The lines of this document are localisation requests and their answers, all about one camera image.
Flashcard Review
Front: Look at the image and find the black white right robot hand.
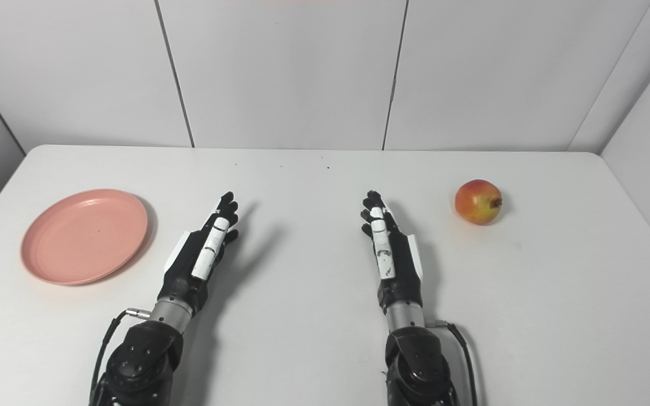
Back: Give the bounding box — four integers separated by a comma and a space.
361, 190, 424, 314

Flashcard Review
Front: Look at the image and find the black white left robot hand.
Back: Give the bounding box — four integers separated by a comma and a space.
157, 192, 240, 314

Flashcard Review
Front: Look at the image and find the red yellow pomegranate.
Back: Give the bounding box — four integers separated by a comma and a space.
454, 179, 503, 226

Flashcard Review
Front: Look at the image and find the pink round plate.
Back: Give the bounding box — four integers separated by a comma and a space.
20, 189, 149, 286

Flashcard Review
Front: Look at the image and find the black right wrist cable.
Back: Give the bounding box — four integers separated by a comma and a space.
425, 319, 478, 406

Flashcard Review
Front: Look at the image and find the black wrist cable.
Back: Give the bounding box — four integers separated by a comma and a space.
89, 307, 151, 406
425, 319, 478, 406

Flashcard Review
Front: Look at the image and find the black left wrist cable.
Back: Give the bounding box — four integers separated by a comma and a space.
89, 307, 151, 406

